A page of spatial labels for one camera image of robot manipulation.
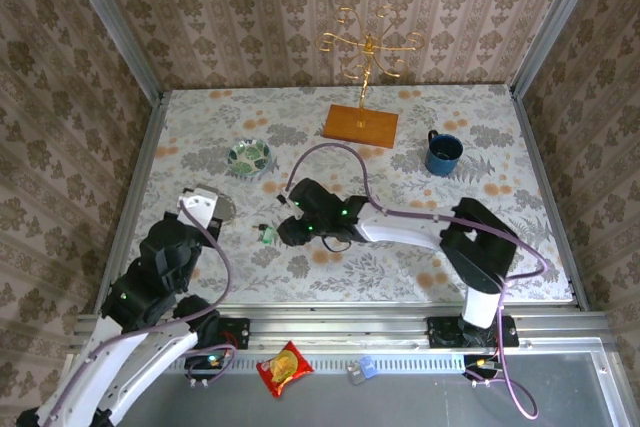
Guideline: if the aluminium table side rail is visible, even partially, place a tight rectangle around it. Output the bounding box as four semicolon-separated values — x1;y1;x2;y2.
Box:
94;91;169;316
507;84;591;311

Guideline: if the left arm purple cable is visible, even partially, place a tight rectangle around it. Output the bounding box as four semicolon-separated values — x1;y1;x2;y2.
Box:
47;199;239;418

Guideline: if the green leaf pattern bowl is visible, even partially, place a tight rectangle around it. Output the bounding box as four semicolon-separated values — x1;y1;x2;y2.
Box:
227;139;272;179

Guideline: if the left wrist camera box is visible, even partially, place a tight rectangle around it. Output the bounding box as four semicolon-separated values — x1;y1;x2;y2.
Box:
178;185;221;229

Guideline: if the aluminium frame corner post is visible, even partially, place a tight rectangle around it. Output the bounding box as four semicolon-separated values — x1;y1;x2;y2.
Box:
508;0;609;98
55;0;165;104

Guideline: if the grey metal tray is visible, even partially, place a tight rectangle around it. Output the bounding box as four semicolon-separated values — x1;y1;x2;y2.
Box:
47;351;640;427

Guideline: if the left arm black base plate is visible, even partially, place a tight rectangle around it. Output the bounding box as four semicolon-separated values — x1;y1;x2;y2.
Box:
162;317;251;351

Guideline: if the aluminium frame cross rail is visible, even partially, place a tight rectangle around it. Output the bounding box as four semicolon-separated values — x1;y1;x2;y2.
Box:
69;310;614;352

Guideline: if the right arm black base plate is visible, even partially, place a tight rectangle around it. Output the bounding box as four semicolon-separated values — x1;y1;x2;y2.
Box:
427;315;520;350

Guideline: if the red snack packet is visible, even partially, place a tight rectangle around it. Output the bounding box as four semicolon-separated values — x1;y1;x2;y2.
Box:
255;340;315;399

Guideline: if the dark blue mug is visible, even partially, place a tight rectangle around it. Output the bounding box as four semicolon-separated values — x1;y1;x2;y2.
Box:
424;129;465;177

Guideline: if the slotted grey cable duct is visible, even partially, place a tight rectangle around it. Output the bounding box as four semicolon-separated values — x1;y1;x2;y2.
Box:
89;354;469;373

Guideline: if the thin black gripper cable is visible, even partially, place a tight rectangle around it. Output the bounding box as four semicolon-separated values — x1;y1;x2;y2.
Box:
321;234;352;254

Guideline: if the gold wire stand wooden base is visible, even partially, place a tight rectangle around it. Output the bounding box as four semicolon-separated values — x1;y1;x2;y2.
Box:
317;5;426;150

